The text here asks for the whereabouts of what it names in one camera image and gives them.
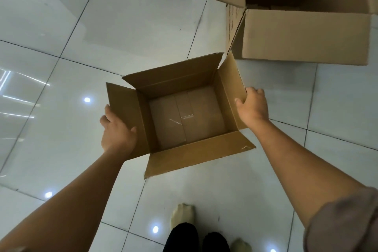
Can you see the person's right hand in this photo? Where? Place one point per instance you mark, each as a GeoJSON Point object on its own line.
{"type": "Point", "coordinates": [255, 107]}

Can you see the person's left hand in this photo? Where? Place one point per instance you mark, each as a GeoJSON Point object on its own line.
{"type": "Point", "coordinates": [116, 137]}

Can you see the person's right thumb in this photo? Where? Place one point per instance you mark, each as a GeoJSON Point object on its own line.
{"type": "Point", "coordinates": [239, 103]}

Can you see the person's left thumb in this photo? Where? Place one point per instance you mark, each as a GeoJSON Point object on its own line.
{"type": "Point", "coordinates": [134, 132]}

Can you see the small cardboard box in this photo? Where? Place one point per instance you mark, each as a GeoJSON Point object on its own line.
{"type": "Point", "coordinates": [180, 114]}

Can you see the person's left forearm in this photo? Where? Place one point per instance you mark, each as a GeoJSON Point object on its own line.
{"type": "Point", "coordinates": [60, 200]}

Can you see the person's right forearm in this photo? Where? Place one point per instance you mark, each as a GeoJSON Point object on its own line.
{"type": "Point", "coordinates": [298, 166]}

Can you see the person's cream left shoe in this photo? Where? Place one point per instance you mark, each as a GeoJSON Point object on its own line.
{"type": "Point", "coordinates": [183, 214]}

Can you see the person's cream shoe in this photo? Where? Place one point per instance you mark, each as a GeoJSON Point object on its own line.
{"type": "Point", "coordinates": [183, 214]}
{"type": "Point", "coordinates": [241, 245]}

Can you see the large open cardboard box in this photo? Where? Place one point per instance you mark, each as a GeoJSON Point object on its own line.
{"type": "Point", "coordinates": [298, 12]}

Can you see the person's black trousers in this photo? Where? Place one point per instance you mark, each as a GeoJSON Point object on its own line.
{"type": "Point", "coordinates": [195, 238]}

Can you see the person's cream right shoe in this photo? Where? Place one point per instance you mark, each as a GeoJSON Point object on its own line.
{"type": "Point", "coordinates": [241, 245]}

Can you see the person's grey sleeve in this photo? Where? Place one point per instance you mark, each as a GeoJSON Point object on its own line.
{"type": "Point", "coordinates": [347, 222]}

